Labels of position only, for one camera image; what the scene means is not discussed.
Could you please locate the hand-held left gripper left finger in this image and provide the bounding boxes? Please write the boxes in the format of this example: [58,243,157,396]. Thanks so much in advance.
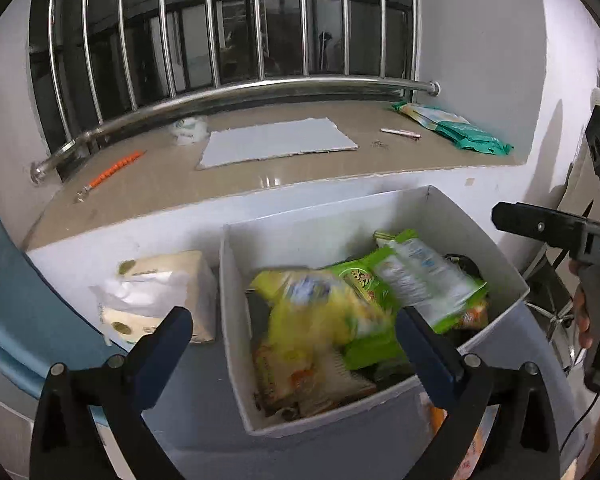
[30,306,195,480]

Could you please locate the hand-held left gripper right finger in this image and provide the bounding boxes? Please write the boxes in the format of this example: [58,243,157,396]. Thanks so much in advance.
[395,307,563,480]

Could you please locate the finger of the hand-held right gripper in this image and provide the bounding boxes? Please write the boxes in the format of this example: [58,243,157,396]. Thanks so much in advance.
[491,202,587,252]

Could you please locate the green black snack packet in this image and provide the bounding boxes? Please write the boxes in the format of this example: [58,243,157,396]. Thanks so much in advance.
[329,254,489,372]

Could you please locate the large beige green-edged snack packet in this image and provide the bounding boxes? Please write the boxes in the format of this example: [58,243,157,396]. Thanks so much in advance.
[373,229,488,335]

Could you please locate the orange white snack packet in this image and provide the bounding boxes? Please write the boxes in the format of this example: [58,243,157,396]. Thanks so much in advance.
[420,392,498,480]

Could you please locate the yellow snack packet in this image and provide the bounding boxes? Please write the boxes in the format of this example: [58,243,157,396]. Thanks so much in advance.
[251,269,393,363]

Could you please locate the brown beige snack packet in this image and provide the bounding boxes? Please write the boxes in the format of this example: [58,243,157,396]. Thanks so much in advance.
[252,337,378,417]

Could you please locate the white cardboard box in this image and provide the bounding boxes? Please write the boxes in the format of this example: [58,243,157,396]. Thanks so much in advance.
[219,185,531,436]

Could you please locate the person's right hand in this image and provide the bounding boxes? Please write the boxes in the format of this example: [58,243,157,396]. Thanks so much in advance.
[568,259,595,350]

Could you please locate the yellow tissue pack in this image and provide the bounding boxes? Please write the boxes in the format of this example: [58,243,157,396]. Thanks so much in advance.
[89,250,219,349]

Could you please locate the white chair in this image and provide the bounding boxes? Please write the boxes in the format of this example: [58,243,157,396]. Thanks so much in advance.
[522,87,600,367]

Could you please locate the green wet wipes pack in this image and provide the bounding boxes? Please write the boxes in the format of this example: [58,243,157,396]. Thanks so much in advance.
[431,119,514,157]

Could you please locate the blue curtain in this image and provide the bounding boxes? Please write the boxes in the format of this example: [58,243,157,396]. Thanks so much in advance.
[0,182,147,414]

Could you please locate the pale green plastic bag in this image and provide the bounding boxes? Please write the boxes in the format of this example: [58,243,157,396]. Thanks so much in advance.
[392,101,470,132]

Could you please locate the stone window sill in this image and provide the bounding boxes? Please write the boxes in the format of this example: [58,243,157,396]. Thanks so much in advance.
[24,100,529,252]

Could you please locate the crumpled white wrapper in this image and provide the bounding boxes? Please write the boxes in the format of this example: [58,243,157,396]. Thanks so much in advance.
[172,115,209,144]

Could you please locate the grey cardboard sheet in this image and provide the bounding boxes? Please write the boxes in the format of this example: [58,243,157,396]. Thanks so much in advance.
[195,117,360,171]

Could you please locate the dark window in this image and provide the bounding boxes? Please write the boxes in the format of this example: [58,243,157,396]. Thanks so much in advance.
[27,0,422,128]

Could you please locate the black cable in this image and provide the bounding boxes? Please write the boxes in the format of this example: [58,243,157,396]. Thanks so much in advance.
[559,391,600,463]

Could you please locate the steel window guard rail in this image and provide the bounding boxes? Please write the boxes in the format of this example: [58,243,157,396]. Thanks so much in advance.
[30,0,442,187]

